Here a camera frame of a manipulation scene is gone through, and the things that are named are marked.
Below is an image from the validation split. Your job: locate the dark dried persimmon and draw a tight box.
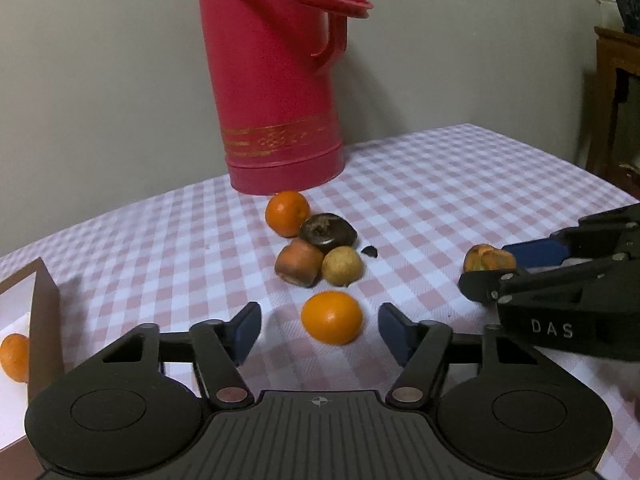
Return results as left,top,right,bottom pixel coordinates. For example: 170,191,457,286
299,213,358,255

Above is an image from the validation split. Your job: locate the pink checked tablecloth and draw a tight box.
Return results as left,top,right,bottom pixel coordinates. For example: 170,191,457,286
0,122,640,461

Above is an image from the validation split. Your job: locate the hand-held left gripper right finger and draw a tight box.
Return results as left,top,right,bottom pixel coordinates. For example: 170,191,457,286
378,302,576,407

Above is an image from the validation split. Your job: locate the wooden cabinet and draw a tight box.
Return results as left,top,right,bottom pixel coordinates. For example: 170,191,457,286
585,25,640,196

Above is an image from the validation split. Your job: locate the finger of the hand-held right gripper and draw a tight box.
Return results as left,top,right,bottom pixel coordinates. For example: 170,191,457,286
502,203,640,267
459,252,640,306

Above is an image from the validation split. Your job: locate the brown persimmon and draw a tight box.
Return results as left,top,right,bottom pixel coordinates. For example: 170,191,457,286
462,244,517,273
274,238,326,288

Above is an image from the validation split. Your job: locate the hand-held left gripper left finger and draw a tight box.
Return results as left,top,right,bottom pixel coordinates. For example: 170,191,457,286
62,301,263,408

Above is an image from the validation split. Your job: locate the small tan fruit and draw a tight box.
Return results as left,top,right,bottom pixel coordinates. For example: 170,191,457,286
321,246,363,287

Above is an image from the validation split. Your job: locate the brown cardboard box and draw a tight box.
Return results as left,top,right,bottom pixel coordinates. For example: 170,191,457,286
0,257,66,480

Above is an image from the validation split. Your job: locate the red thermos flask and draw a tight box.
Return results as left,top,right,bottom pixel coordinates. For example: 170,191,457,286
194,0,375,196

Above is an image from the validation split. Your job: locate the orange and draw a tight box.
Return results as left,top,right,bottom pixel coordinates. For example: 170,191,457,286
301,290,364,346
265,190,311,238
0,333,31,383

